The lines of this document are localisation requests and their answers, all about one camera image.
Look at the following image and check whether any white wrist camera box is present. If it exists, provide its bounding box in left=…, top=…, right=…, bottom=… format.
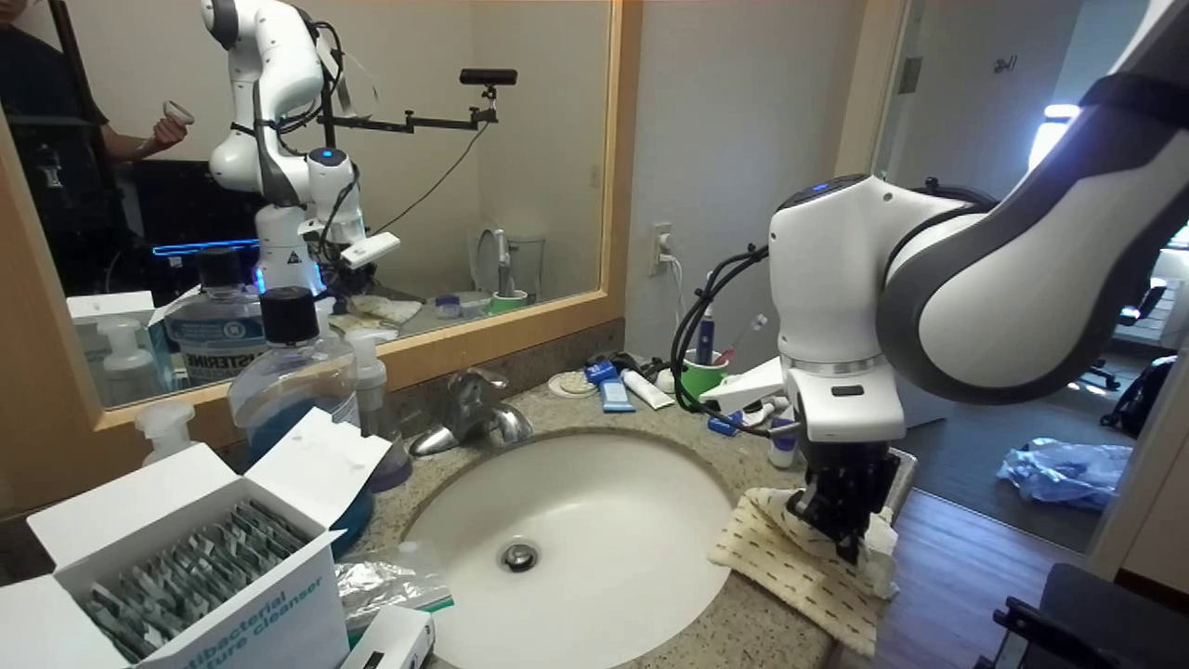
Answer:
left=790, top=369, right=911, bottom=447

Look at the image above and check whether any wall outlet with charger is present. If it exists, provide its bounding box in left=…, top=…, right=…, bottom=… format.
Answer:
left=652, top=219, right=690, bottom=364

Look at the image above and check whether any white toothpaste tube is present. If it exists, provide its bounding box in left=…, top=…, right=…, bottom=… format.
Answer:
left=617, top=364, right=681, bottom=414

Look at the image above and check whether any open white cardboard box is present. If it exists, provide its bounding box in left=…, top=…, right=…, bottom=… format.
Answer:
left=0, top=405, right=394, bottom=669

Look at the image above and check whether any cream towel with brown dashes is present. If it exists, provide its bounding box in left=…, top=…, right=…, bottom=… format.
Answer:
left=706, top=484, right=902, bottom=658

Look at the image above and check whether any crumpled blue cloth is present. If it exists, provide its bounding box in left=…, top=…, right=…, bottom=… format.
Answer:
left=996, top=433, right=1137, bottom=513

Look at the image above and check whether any black chair frame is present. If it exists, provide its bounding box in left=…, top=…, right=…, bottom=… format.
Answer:
left=977, top=562, right=1189, bottom=669

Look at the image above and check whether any white tube with blue cap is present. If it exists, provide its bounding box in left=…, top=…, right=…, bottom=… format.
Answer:
left=761, top=419, right=805, bottom=472

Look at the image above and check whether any small white box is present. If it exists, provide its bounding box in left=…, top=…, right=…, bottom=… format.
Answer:
left=338, top=602, right=440, bottom=669

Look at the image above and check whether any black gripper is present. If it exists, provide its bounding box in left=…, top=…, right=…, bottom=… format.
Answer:
left=788, top=437, right=902, bottom=563

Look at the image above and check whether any chrome faucet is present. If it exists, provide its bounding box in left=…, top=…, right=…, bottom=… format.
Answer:
left=404, top=364, right=536, bottom=461

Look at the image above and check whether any white oval sink basin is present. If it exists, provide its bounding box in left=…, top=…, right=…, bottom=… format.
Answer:
left=399, top=422, right=743, bottom=669

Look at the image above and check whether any flat blue packet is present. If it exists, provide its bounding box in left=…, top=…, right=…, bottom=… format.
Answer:
left=595, top=376, right=638, bottom=415

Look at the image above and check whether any black bag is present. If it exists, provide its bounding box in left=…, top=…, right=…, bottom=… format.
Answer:
left=1098, top=349, right=1182, bottom=437

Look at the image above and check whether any mouthwash bottle with black cap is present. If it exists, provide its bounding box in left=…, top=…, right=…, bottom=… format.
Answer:
left=223, top=287, right=366, bottom=461

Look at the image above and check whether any white door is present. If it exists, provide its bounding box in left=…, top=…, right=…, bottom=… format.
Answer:
left=883, top=0, right=1083, bottom=199

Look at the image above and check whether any small clear pump bottle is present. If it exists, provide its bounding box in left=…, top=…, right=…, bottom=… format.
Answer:
left=342, top=326, right=403, bottom=437

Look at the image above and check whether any wood framed wall mirror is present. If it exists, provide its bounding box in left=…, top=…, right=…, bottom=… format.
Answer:
left=0, top=0, right=648, bottom=437

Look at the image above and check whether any dark blue bowl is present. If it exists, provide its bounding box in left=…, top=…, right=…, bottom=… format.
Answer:
left=327, top=437, right=421, bottom=557

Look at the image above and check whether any round white soap dish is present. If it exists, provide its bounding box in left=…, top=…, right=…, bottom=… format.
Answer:
left=545, top=369, right=598, bottom=400

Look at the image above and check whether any small blue and white tube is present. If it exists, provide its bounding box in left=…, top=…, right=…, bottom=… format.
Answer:
left=706, top=400, right=774, bottom=437

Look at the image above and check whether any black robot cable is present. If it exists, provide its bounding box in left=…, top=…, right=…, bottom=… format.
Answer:
left=667, top=243, right=774, bottom=415

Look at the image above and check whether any clear plastic wrapper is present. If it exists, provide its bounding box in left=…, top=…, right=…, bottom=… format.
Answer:
left=330, top=557, right=457, bottom=637

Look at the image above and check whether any translucent white bottle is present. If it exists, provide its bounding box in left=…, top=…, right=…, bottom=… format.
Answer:
left=129, top=397, right=202, bottom=464

